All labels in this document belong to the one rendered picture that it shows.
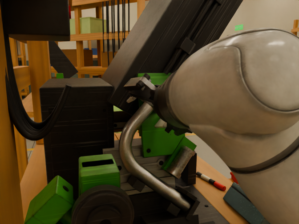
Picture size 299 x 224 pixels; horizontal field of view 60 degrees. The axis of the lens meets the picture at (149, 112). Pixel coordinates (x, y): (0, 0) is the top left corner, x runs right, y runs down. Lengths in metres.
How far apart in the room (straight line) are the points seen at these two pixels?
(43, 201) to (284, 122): 0.28
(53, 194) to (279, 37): 0.29
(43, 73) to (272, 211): 1.22
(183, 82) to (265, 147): 0.10
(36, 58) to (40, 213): 1.08
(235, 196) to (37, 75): 1.04
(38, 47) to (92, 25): 2.53
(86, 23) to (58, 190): 3.61
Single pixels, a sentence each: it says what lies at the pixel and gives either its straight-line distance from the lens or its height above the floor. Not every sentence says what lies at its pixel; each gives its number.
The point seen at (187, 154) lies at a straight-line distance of 0.64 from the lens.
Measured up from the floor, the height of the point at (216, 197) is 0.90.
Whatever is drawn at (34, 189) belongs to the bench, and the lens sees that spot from 0.98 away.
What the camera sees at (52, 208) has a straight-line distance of 0.36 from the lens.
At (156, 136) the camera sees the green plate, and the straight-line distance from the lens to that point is 0.65.
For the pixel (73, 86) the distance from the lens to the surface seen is 0.68.
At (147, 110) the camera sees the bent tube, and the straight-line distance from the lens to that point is 0.61.
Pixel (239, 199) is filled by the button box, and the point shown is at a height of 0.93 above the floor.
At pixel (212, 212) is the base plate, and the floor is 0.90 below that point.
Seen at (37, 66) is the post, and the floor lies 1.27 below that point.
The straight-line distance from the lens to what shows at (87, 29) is 3.87.
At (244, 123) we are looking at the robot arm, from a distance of 0.23.
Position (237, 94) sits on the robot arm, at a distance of 0.22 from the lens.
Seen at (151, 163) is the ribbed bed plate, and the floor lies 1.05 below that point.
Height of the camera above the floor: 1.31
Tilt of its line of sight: 12 degrees down
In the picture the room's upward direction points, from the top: straight up
